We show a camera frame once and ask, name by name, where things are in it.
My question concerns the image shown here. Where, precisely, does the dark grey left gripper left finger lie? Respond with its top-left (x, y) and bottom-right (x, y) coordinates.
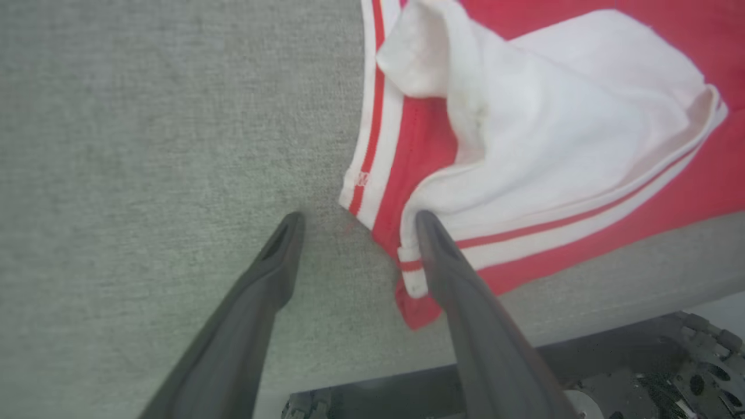
top-left (138, 211), bottom-right (307, 419)

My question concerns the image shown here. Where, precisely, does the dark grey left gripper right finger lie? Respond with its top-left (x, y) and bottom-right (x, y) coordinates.
top-left (414, 210), bottom-right (578, 419)

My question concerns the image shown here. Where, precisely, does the red and white garment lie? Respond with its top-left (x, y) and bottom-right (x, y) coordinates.
top-left (339, 0), bottom-right (745, 331)

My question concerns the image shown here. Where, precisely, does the grey fabric sofa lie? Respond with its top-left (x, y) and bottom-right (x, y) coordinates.
top-left (0, 0), bottom-right (745, 419)

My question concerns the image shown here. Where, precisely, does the perforated metal bracket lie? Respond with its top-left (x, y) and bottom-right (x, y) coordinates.
top-left (669, 313), bottom-right (745, 419)

